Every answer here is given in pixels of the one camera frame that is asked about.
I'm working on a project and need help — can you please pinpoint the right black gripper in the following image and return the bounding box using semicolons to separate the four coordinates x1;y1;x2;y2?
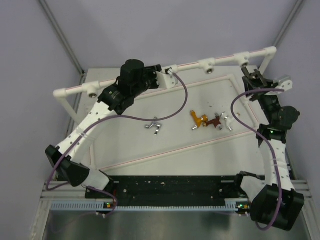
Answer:
243;74;281;126

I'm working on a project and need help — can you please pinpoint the white PVC pipe frame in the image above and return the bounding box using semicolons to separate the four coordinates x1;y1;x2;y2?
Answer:
52;46;278;173

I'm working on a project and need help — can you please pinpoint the dark grey faucet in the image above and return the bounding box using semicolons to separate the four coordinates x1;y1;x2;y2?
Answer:
250;71;263;85

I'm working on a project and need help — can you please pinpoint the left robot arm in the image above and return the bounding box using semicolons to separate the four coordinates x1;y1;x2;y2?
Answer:
45;59;162;199

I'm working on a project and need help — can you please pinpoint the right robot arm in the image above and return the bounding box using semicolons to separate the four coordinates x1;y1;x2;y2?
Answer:
233;66;305;231

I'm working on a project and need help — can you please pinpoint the chrome silver faucet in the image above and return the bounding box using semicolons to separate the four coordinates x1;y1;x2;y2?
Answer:
144;117;162;136

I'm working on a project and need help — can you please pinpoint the white faucet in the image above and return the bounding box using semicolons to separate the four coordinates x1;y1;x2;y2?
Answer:
220;112;236;132

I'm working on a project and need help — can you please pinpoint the brown red faucet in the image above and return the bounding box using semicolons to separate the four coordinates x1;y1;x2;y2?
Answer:
203;113;223;131

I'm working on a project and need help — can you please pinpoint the orange gold faucet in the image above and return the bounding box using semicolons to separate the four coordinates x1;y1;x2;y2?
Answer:
190;110;208;131

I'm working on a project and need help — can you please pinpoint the white work board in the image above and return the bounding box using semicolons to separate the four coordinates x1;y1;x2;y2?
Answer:
69;66;267;176

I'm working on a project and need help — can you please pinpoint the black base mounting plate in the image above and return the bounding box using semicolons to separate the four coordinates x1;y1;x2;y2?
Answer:
84;174;251;207

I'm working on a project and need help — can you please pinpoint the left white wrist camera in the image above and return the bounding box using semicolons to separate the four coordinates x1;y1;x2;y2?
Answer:
156;67;179;90

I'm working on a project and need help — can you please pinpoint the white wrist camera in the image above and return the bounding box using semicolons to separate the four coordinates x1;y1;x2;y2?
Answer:
265;75;293;96
156;67;179;90

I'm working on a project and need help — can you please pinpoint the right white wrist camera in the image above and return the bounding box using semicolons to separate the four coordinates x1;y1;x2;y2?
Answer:
265;75;293;96

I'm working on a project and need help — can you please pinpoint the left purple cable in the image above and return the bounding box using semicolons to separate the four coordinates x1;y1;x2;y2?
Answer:
45;72;189;216

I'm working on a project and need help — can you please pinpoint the grey slotted cable duct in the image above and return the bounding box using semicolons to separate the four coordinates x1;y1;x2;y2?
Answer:
50;198;251;213

